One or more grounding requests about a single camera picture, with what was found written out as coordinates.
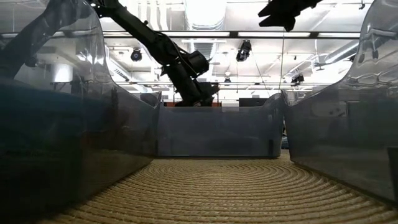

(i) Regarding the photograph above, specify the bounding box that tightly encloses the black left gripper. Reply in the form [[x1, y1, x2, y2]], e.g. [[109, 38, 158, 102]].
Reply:
[[175, 74, 215, 107]]

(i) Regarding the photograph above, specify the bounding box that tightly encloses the long ceiling light strip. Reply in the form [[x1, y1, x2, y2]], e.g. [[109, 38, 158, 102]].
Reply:
[[102, 30, 361, 40]]

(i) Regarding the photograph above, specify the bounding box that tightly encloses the round woven straw placemat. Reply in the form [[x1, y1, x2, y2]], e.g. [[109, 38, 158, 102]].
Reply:
[[37, 157, 398, 224]]

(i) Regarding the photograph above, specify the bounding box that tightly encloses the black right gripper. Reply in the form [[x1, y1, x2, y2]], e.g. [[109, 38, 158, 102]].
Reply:
[[257, 0, 323, 32]]

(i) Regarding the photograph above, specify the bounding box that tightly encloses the black hanging spotlight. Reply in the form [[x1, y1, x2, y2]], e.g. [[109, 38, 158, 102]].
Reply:
[[130, 47, 144, 63], [290, 73, 305, 85], [235, 39, 253, 63]]

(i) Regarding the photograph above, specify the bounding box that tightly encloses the black monitor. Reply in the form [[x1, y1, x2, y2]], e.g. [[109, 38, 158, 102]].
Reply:
[[238, 98, 269, 108]]

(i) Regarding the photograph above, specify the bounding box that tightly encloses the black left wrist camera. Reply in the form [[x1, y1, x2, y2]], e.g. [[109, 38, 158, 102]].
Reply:
[[198, 82, 220, 98]]

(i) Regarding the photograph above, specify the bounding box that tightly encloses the silver ventilation duct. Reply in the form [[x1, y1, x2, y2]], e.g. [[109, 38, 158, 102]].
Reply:
[[183, 0, 228, 63]]

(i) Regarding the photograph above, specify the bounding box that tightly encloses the thin hanging cable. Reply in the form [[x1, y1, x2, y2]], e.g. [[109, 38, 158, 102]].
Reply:
[[278, 29, 286, 91]]

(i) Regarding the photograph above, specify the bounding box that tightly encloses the clear grey plastic tray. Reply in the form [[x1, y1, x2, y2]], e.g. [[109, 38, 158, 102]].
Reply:
[[156, 92, 285, 158], [0, 0, 163, 220], [281, 0, 398, 206]]

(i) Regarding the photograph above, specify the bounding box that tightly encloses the orange partition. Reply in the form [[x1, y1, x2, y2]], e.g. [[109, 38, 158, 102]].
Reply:
[[164, 100, 222, 108]]

